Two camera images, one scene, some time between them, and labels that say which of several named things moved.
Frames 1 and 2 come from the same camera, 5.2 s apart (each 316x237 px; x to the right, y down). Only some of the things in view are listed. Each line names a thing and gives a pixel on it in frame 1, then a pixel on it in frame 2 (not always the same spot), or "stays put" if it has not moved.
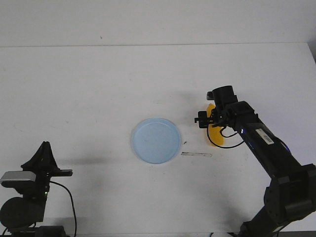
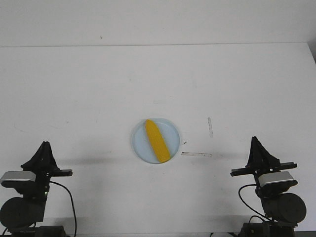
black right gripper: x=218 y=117 to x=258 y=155
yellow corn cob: x=216 y=137 to x=160 y=148
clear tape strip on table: x=190 y=153 stays put
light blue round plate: x=155 y=140 stays put
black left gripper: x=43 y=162 stays put
